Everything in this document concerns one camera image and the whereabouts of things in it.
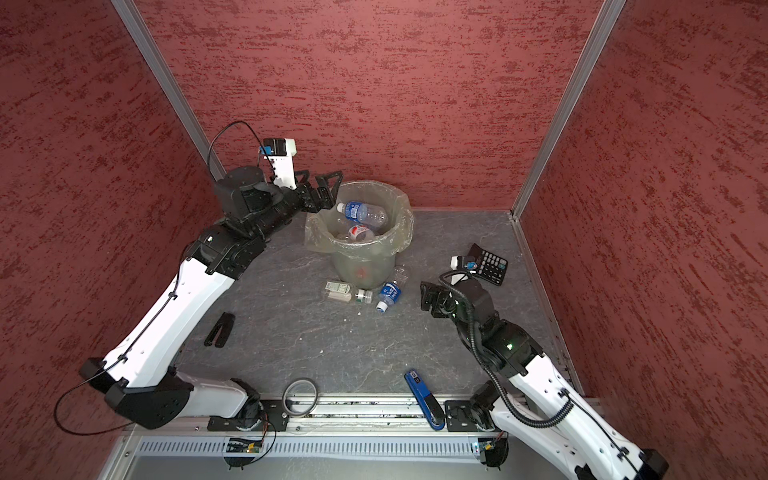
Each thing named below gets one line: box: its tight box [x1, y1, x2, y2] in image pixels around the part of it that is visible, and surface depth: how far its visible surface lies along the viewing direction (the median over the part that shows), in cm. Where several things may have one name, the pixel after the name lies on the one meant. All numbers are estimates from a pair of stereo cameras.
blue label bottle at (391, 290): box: [376, 267, 409, 313], surface depth 94 cm
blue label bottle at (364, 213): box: [336, 201, 389, 229], surface depth 91 cm
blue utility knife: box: [404, 369, 446, 431], surface depth 74 cm
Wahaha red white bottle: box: [348, 224, 375, 242], surface depth 89 cm
